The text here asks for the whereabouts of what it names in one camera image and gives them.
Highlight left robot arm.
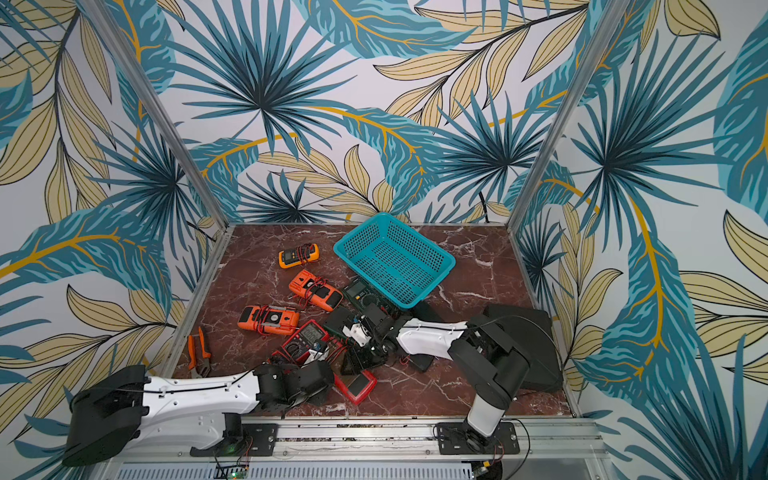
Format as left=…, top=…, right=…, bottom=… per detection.
left=62, top=361, right=334, bottom=467

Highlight left aluminium corner post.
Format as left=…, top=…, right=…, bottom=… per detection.
left=81, top=0, right=229, bottom=230

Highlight red multimeter with display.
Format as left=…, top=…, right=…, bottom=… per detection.
left=269, top=320, right=330, bottom=366

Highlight teal plastic basket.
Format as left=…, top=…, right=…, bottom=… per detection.
left=334, top=213, right=456, bottom=310

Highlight green black dial multimeter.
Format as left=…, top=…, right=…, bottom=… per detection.
left=342, top=277, right=394, bottom=314

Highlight orange multimeter near left arm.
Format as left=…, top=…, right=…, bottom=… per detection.
left=237, top=305, right=300, bottom=336

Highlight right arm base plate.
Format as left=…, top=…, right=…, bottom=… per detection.
left=433, top=422, right=521, bottom=455

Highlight large red multimeter taped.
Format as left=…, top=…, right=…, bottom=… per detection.
left=334, top=370, right=378, bottom=405

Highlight orange multimeter face down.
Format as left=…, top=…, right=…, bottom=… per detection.
left=289, top=270, right=343, bottom=312

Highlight black plastic tool case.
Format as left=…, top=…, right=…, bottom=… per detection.
left=483, top=303, right=563, bottom=393

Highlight orange handled pliers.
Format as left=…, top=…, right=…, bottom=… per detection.
left=187, top=326, right=212, bottom=379

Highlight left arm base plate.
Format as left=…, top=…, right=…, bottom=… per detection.
left=190, top=421, right=278, bottom=458

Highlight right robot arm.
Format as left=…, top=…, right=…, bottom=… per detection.
left=328, top=305, right=532, bottom=452

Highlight aluminium corner post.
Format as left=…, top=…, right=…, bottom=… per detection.
left=81, top=0, right=229, bottom=230
left=507, top=1, right=629, bottom=235

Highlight green multimeter face down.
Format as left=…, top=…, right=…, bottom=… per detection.
left=323, top=306, right=356, bottom=338

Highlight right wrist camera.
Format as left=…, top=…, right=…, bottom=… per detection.
left=342, top=323, right=371, bottom=347

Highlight yellow multimeter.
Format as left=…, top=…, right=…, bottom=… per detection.
left=278, top=243, right=320, bottom=269

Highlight aluminium front rail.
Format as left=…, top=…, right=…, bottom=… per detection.
left=85, top=417, right=618, bottom=479

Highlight right aluminium corner post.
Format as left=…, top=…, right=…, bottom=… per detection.
left=507, top=1, right=629, bottom=235

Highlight small black multimeter with leads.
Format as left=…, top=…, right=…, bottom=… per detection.
left=401, top=354, right=434, bottom=373

